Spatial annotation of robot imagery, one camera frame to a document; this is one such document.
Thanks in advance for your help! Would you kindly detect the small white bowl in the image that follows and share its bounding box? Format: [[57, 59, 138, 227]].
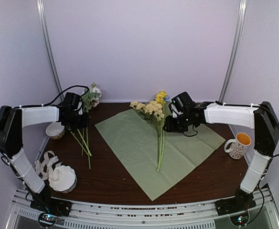
[[45, 122, 65, 140]]

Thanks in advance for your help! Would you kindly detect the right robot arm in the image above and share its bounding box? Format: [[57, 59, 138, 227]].
[[163, 92, 279, 211]]

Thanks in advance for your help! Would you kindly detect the yellow fake flower stem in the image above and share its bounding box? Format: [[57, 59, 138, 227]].
[[155, 91, 167, 172]]

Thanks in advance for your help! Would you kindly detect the white ribbon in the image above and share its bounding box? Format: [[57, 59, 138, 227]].
[[34, 150, 59, 181]]

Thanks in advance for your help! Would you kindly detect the white scalloped dish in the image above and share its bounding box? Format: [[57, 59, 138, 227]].
[[48, 166, 77, 194]]

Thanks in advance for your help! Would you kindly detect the peach fake flower stem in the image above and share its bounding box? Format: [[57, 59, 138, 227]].
[[69, 127, 92, 157]]

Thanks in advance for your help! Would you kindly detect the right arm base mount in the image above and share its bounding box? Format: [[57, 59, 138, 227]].
[[215, 188, 256, 227]]

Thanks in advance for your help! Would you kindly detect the front aluminium rail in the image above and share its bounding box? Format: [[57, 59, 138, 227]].
[[4, 187, 279, 229]]

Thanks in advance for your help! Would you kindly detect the blue fake flower stem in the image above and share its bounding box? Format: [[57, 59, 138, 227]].
[[164, 96, 171, 103]]

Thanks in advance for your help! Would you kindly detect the green wrapping paper sheet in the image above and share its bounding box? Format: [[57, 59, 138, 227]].
[[95, 109, 225, 201]]

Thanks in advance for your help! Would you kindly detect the left aluminium frame post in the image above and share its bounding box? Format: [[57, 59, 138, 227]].
[[36, 0, 62, 93]]

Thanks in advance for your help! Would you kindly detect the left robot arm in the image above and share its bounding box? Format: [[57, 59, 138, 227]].
[[0, 93, 89, 194]]

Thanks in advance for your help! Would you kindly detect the pink fake flower stem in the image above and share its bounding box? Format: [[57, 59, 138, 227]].
[[79, 82, 102, 169]]

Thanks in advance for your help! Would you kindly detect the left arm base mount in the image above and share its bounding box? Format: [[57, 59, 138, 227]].
[[25, 184, 72, 226]]

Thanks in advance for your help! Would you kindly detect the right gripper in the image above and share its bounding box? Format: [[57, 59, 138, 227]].
[[163, 112, 191, 133]]

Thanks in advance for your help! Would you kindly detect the white patterned mug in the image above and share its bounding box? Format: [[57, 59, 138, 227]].
[[224, 132, 252, 160]]

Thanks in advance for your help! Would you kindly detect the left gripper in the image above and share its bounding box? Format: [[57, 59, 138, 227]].
[[65, 112, 89, 129]]

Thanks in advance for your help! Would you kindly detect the aluminium corner frame post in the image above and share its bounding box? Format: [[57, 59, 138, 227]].
[[219, 0, 247, 102]]

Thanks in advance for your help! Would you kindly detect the cream fake flower bunch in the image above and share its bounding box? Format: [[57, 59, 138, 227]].
[[129, 100, 166, 172]]

